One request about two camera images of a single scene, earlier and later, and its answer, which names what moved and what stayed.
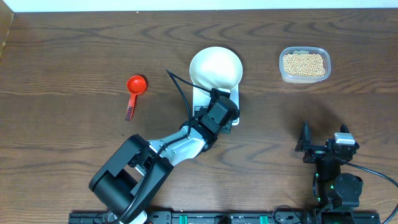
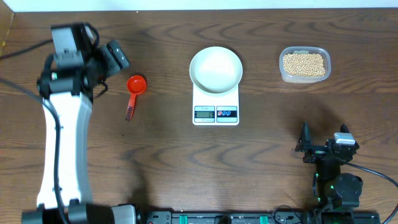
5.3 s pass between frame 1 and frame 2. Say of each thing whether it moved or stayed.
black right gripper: stayed
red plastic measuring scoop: stayed
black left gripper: moved
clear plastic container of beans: stayed
